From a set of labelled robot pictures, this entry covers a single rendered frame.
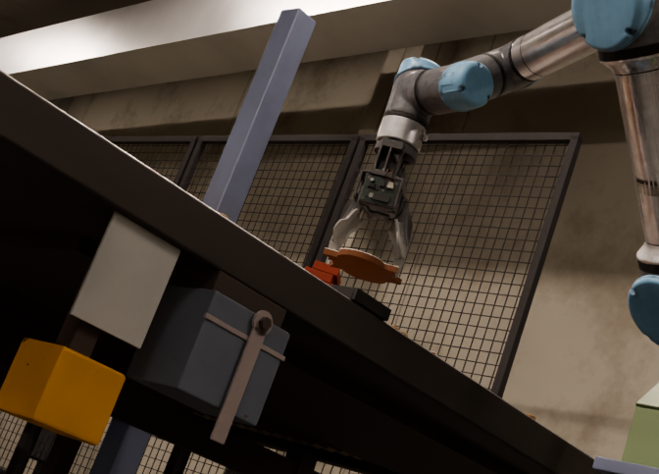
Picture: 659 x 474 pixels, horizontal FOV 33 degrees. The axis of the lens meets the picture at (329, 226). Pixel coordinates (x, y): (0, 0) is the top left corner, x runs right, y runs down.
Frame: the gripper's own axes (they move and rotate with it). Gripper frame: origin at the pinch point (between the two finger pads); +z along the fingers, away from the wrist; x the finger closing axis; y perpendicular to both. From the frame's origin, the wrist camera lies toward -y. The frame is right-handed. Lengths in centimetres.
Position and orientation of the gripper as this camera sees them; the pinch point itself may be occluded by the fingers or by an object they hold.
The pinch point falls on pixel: (363, 266)
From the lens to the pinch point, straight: 182.1
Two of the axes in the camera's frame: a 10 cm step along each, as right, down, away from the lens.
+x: 9.4, 2.4, -2.3
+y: -1.5, -2.9, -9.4
